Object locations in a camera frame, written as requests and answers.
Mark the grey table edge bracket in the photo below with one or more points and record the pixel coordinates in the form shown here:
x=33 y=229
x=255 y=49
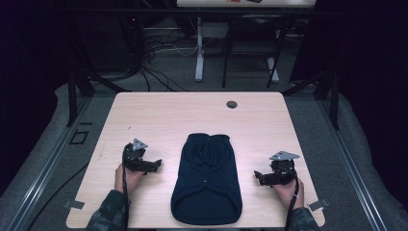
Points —
x=318 y=204
x=73 y=204

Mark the person's right hand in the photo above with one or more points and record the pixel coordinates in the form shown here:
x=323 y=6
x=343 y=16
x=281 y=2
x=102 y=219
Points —
x=288 y=194

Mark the white desk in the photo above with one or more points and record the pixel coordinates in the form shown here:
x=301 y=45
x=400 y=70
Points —
x=199 y=48

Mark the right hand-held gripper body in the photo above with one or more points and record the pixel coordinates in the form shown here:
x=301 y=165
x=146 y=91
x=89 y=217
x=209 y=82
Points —
x=283 y=168

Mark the person's left hand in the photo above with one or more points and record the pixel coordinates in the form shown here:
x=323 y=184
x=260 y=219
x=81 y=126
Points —
x=128 y=179

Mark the black chair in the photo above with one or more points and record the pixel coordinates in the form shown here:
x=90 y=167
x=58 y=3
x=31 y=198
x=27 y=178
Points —
x=253 y=35

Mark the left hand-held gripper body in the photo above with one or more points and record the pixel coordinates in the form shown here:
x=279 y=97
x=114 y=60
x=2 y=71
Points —
x=134 y=157

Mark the metal floor rail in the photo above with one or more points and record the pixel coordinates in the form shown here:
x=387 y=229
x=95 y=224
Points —
x=48 y=166
x=352 y=166

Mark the dark navy knit vest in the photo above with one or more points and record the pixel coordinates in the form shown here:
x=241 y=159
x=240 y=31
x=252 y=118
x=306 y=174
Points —
x=207 y=179

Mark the black metal frame stand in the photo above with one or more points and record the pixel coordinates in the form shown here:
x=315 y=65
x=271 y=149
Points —
x=333 y=99
x=73 y=96

